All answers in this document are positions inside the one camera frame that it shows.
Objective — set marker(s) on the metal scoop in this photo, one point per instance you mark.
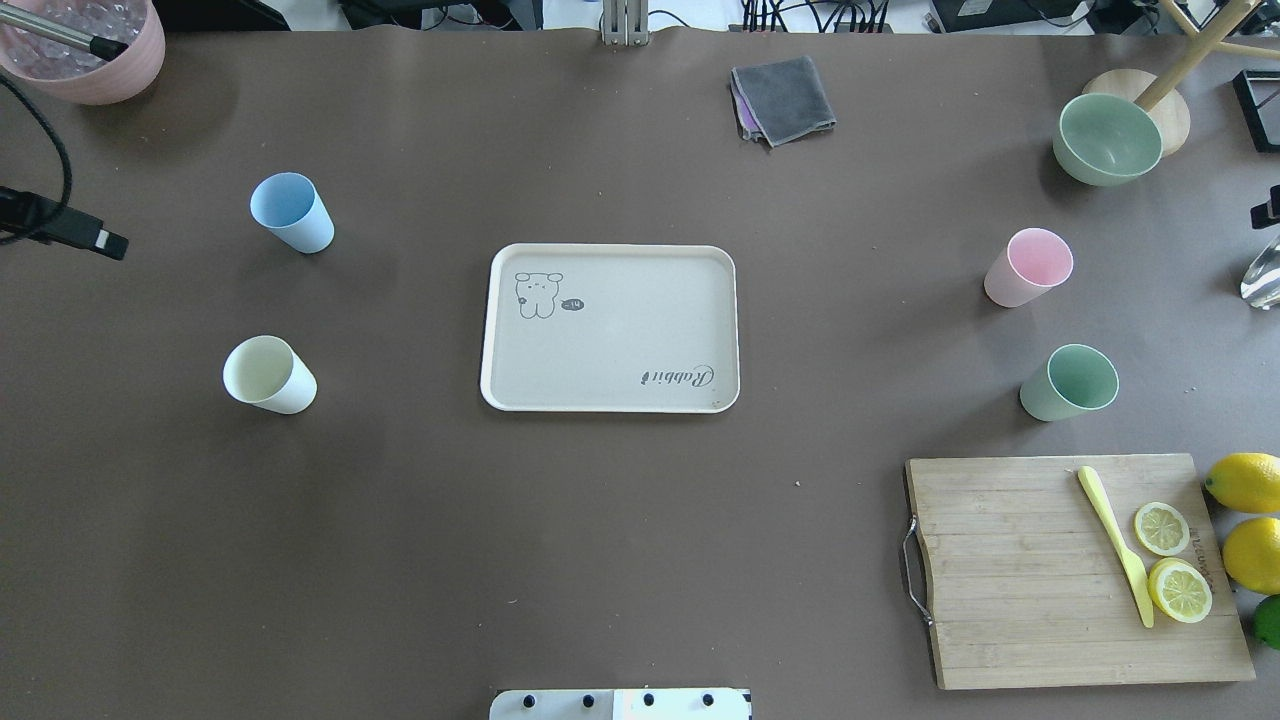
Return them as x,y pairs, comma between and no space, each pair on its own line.
1260,282

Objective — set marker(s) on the green lime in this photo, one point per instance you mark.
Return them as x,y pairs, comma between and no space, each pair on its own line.
1266,622

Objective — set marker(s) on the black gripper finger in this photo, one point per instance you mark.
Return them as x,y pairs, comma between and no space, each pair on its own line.
29,216

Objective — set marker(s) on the yellow plastic knife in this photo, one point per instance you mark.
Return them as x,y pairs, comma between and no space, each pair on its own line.
1133,567

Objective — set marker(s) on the grey folded cloth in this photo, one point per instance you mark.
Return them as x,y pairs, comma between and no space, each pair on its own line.
780,101

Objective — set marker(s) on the cream rectangular tray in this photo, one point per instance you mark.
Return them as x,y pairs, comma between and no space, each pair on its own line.
611,328

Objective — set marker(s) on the aluminium frame post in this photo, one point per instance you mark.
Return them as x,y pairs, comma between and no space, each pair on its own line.
625,23

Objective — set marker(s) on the wooden cutting board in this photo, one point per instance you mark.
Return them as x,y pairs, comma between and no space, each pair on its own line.
1025,590

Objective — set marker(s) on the green cup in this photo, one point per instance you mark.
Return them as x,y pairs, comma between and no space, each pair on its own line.
1075,379

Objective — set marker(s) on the pink bowl with ice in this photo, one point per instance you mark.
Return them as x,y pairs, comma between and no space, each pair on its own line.
63,72

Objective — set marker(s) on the metal tube tool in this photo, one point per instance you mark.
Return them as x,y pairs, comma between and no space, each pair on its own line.
103,48

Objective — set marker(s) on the wooden stand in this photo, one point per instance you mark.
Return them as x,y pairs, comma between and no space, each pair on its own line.
1157,95

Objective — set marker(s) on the blue cup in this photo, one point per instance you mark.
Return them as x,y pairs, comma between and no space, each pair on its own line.
288,205

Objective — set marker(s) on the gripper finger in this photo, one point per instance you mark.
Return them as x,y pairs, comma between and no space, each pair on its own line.
1267,213

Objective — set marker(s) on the cream white cup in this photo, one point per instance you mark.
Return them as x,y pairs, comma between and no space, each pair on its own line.
264,371

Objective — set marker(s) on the whole lemon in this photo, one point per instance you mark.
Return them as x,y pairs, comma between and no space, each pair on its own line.
1245,482
1251,555

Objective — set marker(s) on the pink cup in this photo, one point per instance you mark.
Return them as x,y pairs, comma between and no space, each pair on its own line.
1034,261

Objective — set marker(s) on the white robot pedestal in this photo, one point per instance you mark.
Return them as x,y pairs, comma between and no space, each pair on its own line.
624,703

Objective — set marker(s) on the lemon half slice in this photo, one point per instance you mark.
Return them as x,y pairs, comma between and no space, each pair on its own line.
1179,590
1161,529

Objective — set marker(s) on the green bowl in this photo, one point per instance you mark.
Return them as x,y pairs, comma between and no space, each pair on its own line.
1104,140

